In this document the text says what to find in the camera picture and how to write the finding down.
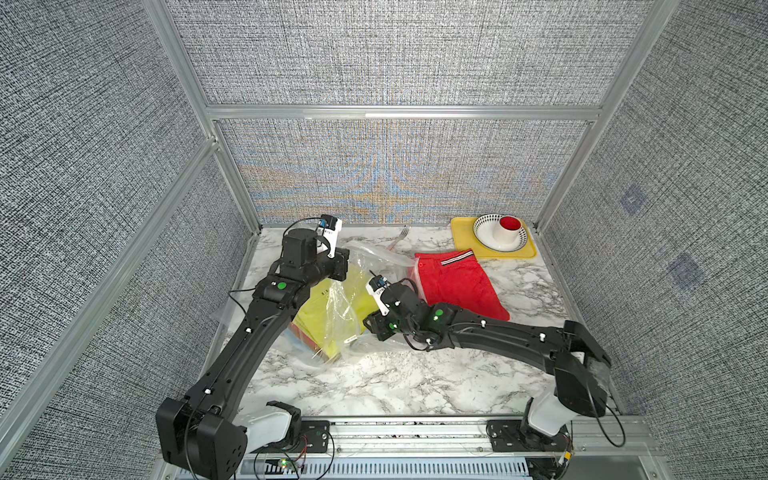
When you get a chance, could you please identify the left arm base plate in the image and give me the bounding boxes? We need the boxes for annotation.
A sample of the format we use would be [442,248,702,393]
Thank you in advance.
[260,420,331,454]

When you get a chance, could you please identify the clear plastic vacuum bag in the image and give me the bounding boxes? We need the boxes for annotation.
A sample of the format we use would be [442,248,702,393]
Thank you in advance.
[274,237,416,368]

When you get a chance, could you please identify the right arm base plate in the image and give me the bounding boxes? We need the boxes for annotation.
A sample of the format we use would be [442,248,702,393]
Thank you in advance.
[486,420,571,453]

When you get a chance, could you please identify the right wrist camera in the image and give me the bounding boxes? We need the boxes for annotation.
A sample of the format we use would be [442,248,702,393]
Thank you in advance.
[366,275,391,317]

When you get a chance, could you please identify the white slotted cable duct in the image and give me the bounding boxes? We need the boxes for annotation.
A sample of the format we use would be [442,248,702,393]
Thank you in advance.
[236,457,533,479]

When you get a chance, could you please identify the yellow plastic tray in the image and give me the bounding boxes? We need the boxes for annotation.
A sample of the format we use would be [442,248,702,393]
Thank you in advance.
[450,217,537,260]

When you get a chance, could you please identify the white cup red inside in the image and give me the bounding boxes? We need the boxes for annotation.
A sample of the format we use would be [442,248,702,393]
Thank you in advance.
[493,216,522,248]

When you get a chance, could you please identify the red striped-waist shorts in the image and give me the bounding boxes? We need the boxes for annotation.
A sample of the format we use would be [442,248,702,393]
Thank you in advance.
[413,249,510,321]

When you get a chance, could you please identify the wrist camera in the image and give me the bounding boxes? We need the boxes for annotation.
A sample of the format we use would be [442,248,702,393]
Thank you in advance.
[366,275,391,317]
[316,214,343,258]

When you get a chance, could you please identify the white patterned bowl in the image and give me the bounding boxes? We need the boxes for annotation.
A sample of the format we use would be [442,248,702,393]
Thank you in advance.
[473,214,527,253]

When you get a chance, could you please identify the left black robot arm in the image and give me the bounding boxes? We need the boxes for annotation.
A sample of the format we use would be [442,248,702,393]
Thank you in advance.
[155,220,349,479]

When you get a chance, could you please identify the yellow-green shorts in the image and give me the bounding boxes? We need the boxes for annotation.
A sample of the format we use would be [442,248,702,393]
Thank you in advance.
[290,265,377,363]

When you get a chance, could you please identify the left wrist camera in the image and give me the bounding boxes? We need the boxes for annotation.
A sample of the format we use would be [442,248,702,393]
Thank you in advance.
[316,214,343,258]

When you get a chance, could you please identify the aluminium front rail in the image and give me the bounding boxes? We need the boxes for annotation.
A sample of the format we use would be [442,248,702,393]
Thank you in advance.
[158,415,658,460]

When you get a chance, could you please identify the pink handled fork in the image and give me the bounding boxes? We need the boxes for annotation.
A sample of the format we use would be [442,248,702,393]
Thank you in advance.
[386,225,410,251]

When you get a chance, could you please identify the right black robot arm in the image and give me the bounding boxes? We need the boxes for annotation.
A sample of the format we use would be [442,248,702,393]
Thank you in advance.
[364,276,611,437]

